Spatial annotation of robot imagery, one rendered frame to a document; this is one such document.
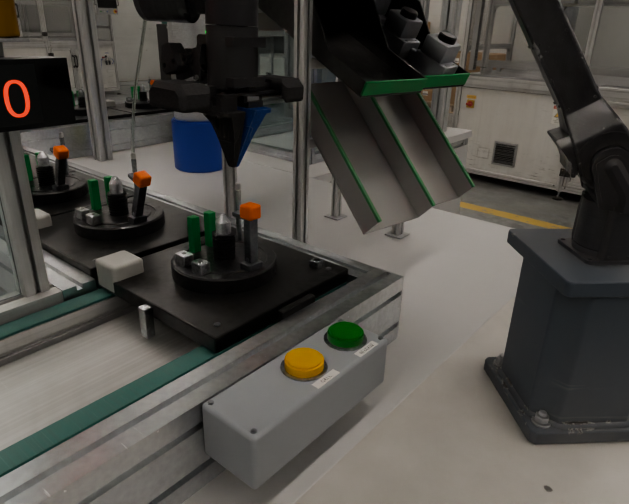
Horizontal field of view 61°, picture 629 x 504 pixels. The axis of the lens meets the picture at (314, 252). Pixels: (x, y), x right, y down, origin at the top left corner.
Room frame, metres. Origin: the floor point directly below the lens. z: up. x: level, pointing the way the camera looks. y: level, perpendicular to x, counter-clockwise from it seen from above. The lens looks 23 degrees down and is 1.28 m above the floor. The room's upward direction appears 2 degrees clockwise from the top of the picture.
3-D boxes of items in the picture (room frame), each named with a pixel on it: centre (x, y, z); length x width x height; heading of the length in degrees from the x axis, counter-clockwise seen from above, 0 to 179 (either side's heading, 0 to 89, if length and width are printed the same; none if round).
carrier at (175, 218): (0.81, 0.32, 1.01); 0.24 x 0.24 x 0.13; 51
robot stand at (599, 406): (0.53, -0.31, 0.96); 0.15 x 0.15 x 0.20; 5
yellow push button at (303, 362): (0.45, 0.01, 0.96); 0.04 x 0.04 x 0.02
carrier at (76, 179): (0.96, 0.51, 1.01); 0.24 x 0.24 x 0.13; 51
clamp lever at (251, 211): (0.62, 0.09, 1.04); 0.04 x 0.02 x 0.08; 51
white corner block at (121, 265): (0.64, 0.26, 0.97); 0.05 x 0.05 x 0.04; 51
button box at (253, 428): (0.45, 0.01, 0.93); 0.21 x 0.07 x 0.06; 141
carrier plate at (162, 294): (0.65, 0.12, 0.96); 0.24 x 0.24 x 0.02; 51
